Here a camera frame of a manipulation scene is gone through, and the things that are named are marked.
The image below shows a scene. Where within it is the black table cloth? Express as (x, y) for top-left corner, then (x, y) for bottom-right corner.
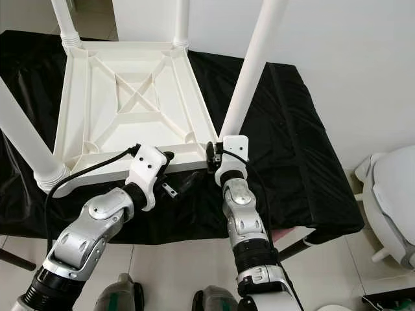
(0, 29), (366, 246)

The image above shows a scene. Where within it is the white plastic chair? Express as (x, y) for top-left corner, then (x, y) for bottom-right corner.
(353, 146), (415, 270)

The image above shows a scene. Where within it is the white round stool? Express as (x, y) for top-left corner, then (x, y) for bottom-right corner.
(314, 303), (357, 311)

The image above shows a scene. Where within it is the dark low box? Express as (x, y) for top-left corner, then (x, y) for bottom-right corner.
(363, 288), (415, 311)

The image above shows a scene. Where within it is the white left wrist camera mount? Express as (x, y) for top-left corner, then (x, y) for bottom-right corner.
(126, 144), (169, 211)

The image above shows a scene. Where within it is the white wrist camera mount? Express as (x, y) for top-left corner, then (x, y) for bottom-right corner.
(126, 144), (169, 211)
(215, 135), (250, 187)

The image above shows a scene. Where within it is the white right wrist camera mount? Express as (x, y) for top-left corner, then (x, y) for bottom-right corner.
(215, 135), (250, 187)

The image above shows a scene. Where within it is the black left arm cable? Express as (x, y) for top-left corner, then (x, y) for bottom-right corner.
(44, 144), (142, 247)

